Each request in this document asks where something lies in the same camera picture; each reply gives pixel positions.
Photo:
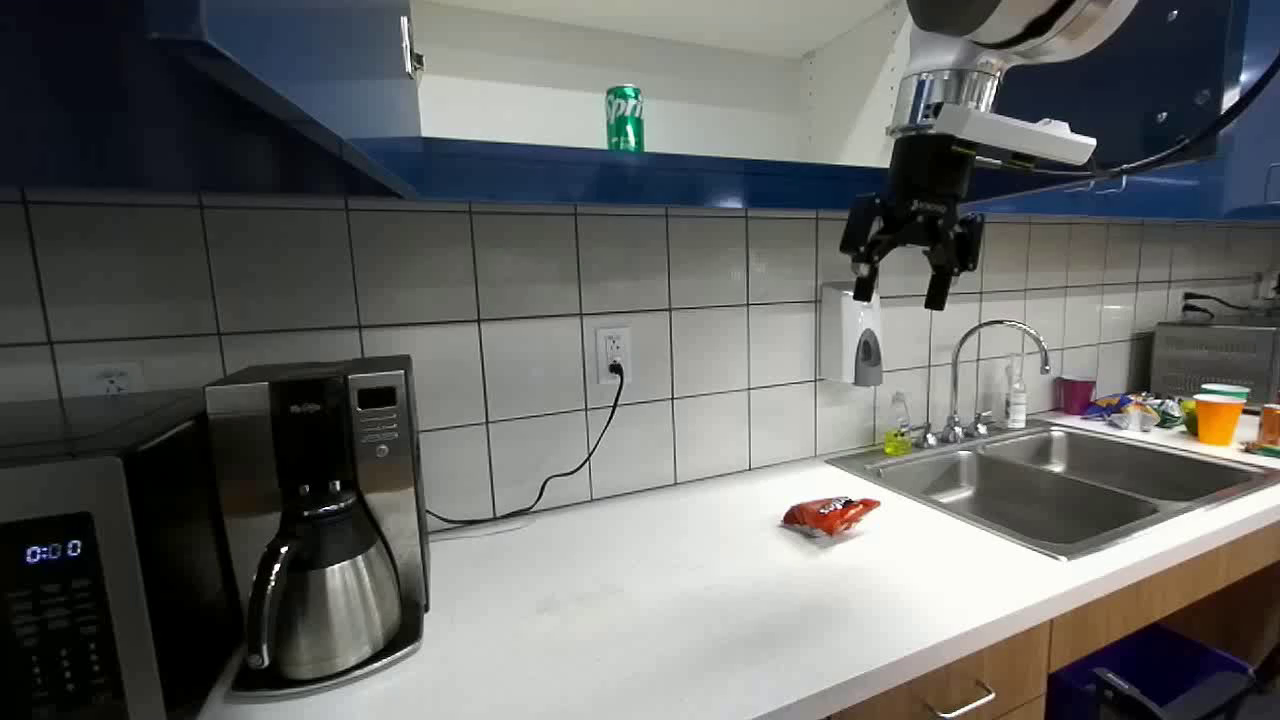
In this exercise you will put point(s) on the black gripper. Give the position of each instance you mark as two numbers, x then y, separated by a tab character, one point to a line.
916	204

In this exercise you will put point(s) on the green soda can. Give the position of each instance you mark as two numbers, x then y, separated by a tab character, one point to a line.
624	116

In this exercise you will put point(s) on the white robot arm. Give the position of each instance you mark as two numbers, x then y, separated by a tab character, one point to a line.
960	50

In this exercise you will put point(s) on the blue upper cupboard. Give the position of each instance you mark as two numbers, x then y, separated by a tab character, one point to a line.
1162	104

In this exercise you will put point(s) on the white soap dispenser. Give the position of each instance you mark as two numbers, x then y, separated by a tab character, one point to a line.
851	343

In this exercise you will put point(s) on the yellow dish soap bottle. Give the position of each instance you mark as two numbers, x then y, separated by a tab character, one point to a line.
897	439

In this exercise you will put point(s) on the chrome sink faucet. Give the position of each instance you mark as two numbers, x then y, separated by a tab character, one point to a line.
975	392

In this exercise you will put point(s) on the white hand soap bottle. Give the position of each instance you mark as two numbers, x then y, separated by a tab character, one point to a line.
1014	402

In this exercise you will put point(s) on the purple cup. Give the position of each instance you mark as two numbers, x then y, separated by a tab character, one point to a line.
1069	392

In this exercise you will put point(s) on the red chips bag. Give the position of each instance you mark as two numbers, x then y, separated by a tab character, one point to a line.
831	519

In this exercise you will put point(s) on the stainless steel double sink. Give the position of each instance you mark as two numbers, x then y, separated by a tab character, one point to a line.
1058	490

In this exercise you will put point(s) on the orange plastic cup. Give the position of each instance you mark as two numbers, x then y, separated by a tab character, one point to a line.
1216	415

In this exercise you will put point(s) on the wooden base drawer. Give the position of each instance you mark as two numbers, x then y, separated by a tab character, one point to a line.
1000	681

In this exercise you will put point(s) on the blue bin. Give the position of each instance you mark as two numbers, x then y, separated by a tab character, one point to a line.
1157	663

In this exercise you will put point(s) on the black steel coffee maker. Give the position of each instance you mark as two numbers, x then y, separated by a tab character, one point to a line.
308	431

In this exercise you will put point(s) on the steel coffee carafe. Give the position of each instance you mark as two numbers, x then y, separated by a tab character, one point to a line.
324	593

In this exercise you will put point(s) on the black microwave oven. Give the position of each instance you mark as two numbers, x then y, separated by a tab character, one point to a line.
114	572

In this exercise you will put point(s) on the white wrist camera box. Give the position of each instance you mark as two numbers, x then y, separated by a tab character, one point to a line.
1014	137

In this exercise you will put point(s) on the white wall outlet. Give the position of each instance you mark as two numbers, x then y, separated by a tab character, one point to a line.
114	382
612	348

